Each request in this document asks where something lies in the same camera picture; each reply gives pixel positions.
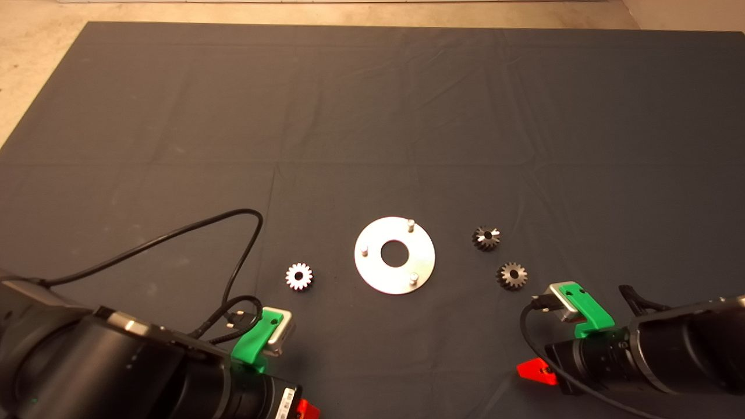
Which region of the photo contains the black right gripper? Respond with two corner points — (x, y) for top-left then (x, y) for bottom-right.
(517, 327), (641, 396)

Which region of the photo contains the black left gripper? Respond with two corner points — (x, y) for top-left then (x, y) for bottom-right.
(221, 358), (321, 419)

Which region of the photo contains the dark steel spur gear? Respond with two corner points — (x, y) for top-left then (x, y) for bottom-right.
(496, 261), (529, 291)
(471, 226), (501, 252)

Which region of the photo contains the round metal carrier plate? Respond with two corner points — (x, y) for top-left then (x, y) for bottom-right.
(354, 216), (436, 295)

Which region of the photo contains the bright steel spur gear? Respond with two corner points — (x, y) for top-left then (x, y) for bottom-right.
(285, 262), (314, 291)

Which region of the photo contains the dark grey table cloth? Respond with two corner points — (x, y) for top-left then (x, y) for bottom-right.
(0, 22), (745, 419)

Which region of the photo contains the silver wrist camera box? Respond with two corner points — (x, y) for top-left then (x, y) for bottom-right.
(262, 307), (296, 357)
(549, 283), (583, 322)

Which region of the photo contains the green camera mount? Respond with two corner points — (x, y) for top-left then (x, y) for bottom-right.
(231, 308), (285, 373)
(560, 282), (616, 339)

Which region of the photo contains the black braided cable loop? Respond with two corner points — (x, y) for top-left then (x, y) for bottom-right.
(618, 284), (671, 318)
(189, 295), (264, 345)

